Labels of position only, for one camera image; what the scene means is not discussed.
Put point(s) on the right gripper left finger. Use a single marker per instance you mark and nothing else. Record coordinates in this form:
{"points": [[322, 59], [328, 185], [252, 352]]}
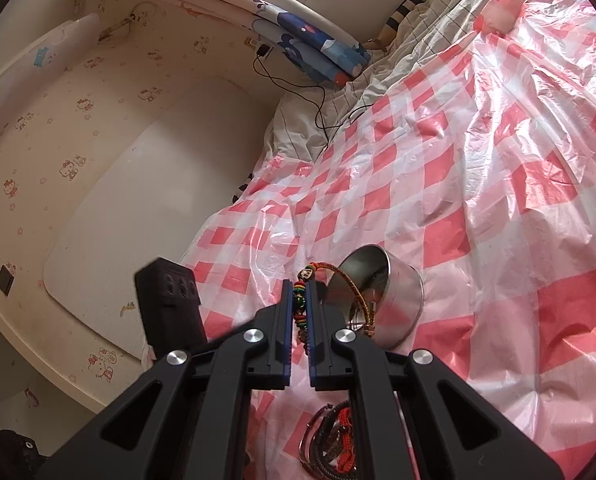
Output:
{"points": [[186, 417]]}

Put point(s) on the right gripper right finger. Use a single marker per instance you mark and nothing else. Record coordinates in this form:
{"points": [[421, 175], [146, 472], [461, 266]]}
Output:
{"points": [[412, 416]]}

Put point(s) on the round steel tin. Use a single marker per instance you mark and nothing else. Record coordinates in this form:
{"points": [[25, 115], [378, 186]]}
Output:
{"points": [[377, 294]]}

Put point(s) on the white headboard panel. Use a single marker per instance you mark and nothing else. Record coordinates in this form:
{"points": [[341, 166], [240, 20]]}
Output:
{"points": [[151, 203]]}

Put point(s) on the white grid bed sheet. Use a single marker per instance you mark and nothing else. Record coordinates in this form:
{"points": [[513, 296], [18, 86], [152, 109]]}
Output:
{"points": [[306, 120]]}

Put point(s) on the red white checkered plastic sheet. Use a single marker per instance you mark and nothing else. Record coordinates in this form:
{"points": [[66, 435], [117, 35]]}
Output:
{"points": [[479, 171]]}

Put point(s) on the blue cartoon curtain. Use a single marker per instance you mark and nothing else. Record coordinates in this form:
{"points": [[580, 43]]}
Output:
{"points": [[322, 53]]}

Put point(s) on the striped pillow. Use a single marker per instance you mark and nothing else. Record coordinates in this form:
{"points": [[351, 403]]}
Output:
{"points": [[389, 31]]}

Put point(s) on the wall power socket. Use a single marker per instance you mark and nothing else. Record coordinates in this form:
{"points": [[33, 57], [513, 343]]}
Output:
{"points": [[260, 48]]}

